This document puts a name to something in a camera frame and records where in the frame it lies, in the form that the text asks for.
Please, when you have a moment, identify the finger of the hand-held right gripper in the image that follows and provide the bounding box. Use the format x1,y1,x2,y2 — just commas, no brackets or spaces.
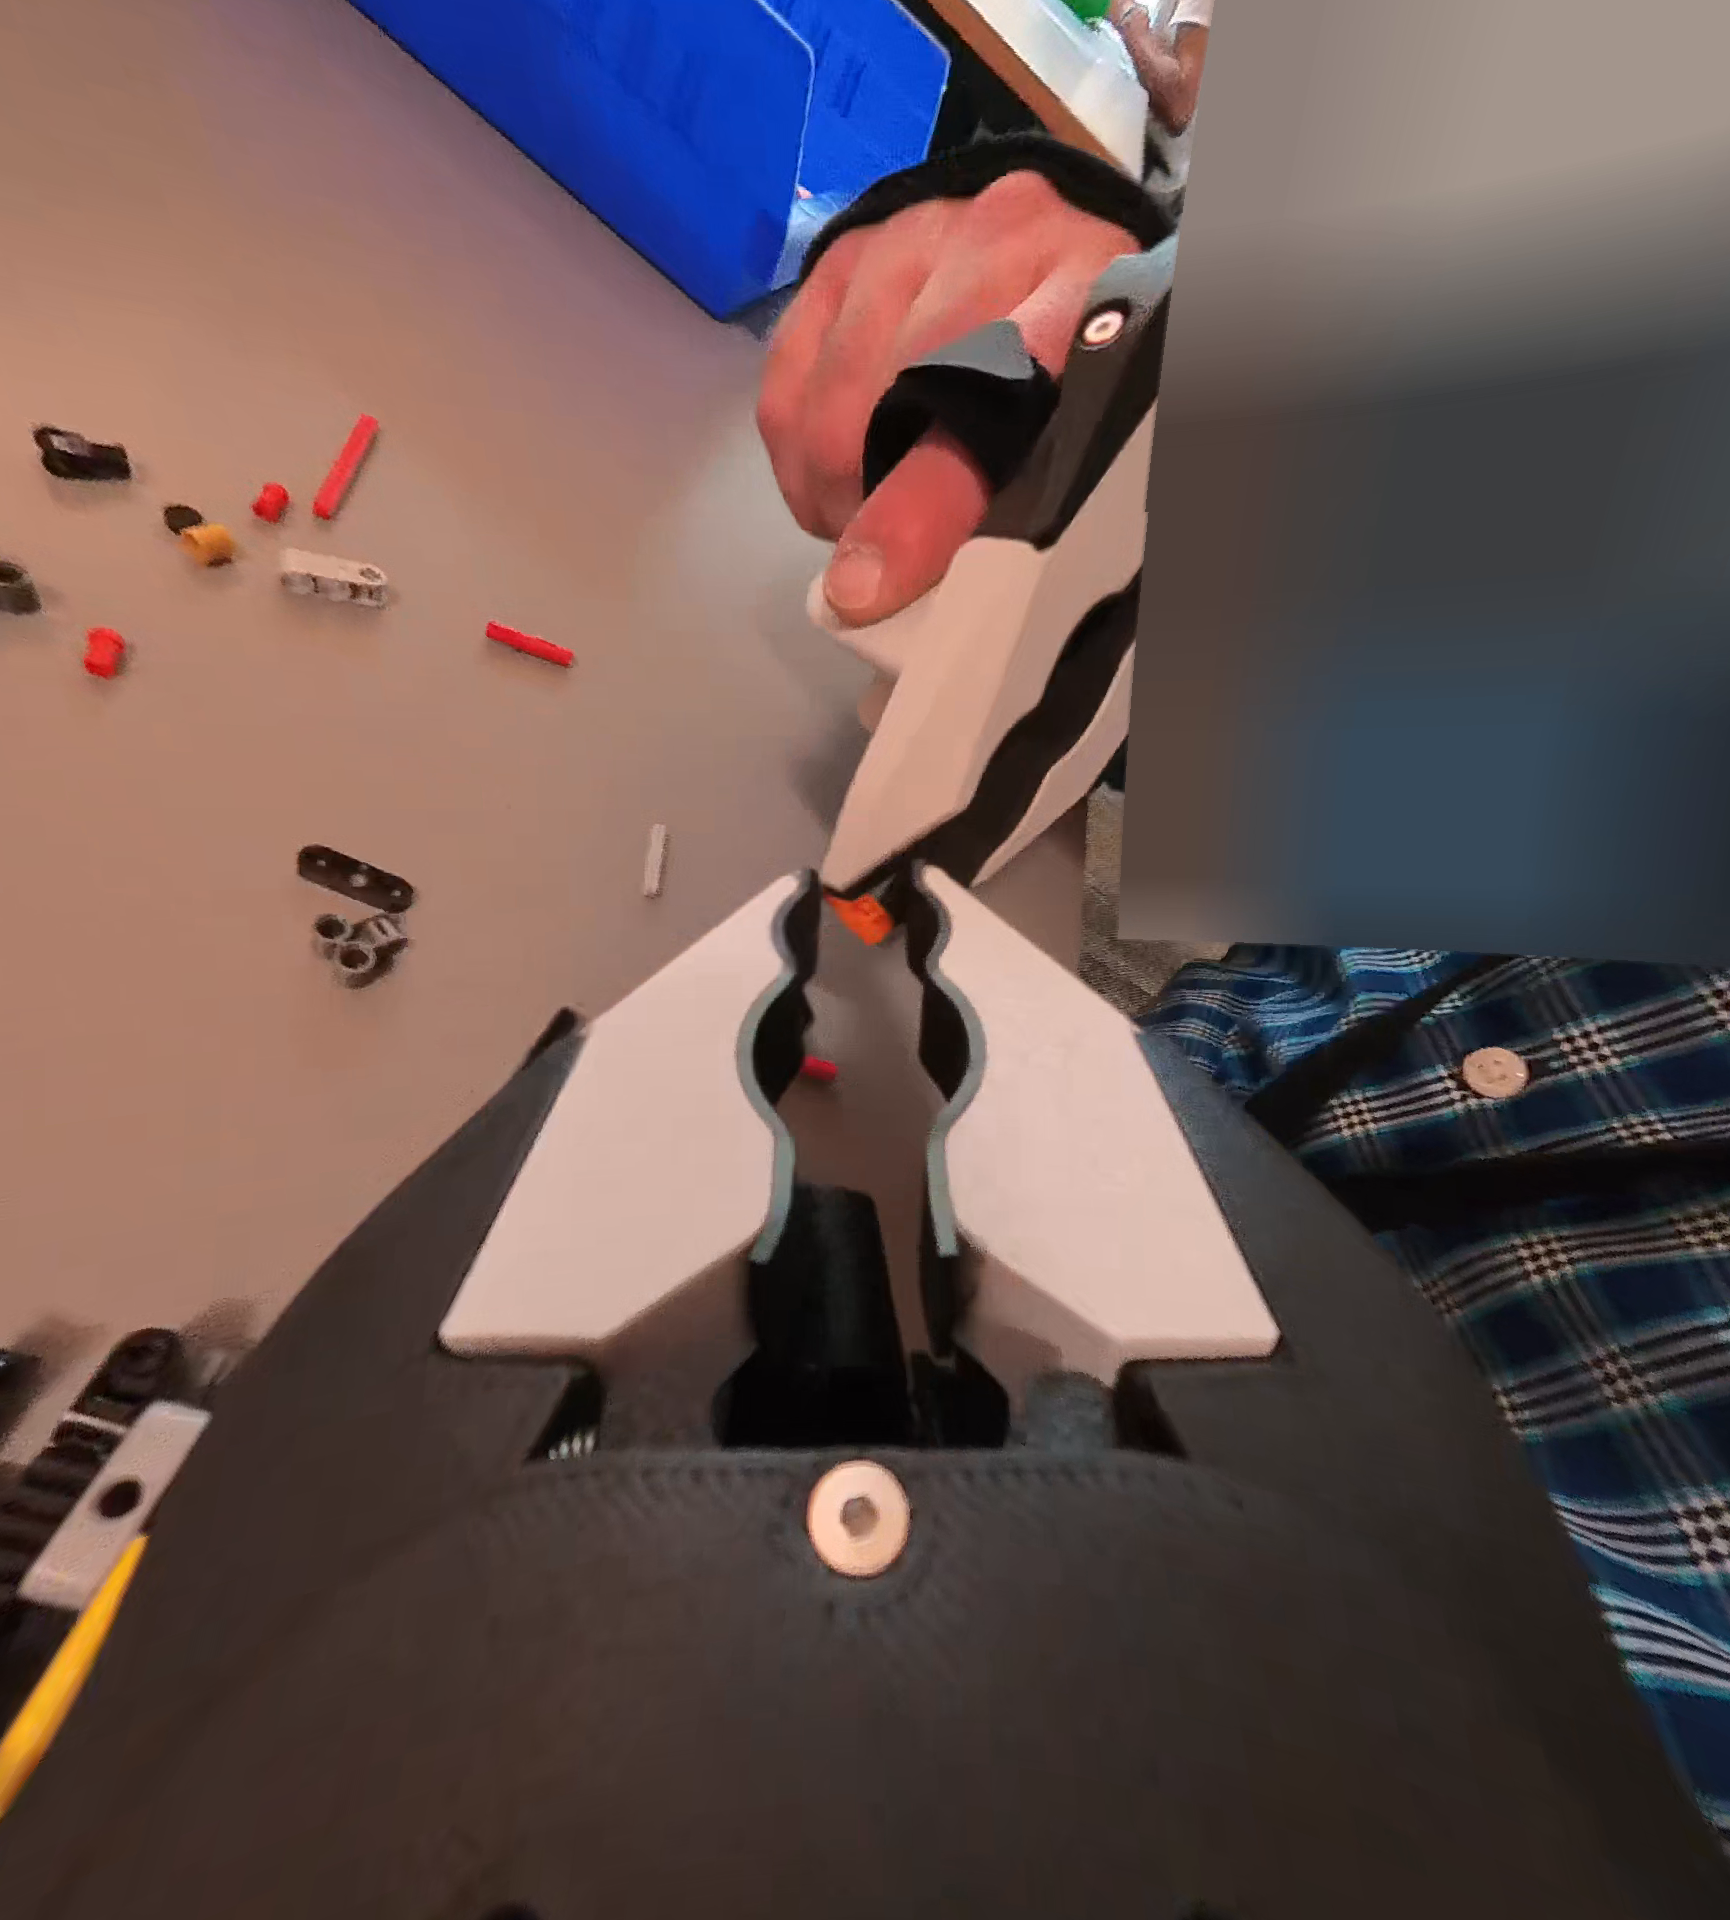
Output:
953,582,1144,890
804,425,1159,903

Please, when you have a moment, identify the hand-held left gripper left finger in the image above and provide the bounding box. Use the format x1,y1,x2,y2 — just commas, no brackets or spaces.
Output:
436,866,827,1417

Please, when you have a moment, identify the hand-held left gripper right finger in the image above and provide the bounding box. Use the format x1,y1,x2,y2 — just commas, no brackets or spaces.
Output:
906,862,1283,1424

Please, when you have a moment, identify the light grey thin lego liftarm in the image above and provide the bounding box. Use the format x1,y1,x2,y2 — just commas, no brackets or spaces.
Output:
277,546,393,613

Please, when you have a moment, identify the long red lego axle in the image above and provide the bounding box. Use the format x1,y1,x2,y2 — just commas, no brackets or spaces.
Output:
310,413,385,525

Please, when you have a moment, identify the person's right hand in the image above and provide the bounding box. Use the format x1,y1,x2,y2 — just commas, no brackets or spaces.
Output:
755,169,1144,632

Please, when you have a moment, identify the background work desk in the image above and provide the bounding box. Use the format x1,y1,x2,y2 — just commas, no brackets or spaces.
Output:
940,0,1183,169

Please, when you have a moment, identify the black thin three-hole liftarm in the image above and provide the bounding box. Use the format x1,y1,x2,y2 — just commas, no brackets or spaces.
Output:
294,843,418,917

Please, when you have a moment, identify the blue plastic storage bin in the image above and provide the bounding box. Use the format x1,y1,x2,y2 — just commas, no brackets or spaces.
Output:
346,0,953,322

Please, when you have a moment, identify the blue plaid shirt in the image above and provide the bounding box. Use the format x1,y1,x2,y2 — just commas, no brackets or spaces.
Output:
1135,943,1730,1920

